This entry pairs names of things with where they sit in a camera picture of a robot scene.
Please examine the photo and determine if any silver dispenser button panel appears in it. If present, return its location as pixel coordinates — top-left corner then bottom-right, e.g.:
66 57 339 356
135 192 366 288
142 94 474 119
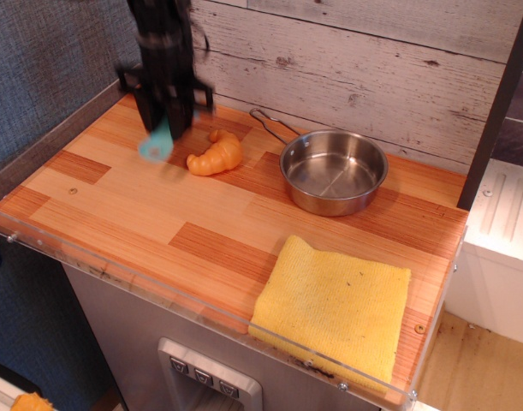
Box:
157 337 263 410

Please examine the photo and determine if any dark vertical post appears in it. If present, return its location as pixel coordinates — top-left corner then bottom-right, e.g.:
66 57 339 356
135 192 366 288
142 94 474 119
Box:
457 17 523 211

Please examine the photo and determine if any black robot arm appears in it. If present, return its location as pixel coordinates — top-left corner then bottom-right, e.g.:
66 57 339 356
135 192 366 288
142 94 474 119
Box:
116 1 214 140

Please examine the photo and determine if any clear acrylic guard rail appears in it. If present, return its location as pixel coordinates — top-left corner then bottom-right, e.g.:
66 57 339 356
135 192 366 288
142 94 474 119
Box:
0 191 467 409

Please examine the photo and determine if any orange object bottom left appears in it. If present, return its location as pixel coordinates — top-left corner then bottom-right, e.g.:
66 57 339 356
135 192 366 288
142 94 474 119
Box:
10 392 55 411

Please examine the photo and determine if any yellow cloth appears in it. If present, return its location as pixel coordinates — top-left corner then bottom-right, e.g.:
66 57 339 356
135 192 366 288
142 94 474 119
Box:
248 235 412 393

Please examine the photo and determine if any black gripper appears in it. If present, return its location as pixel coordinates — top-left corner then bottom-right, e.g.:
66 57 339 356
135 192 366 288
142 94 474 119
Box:
116 36 214 140

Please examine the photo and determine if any teal brush with white bristles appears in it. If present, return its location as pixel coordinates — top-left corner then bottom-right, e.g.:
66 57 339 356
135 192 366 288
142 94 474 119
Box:
138 115 174 162

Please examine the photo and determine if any stainless steel saucepan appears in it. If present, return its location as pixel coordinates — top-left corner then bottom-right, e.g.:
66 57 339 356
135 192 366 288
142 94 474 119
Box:
250 108 389 217

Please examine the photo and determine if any orange toy croissant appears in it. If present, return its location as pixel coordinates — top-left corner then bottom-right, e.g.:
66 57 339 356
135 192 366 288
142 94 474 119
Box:
186 129 243 176

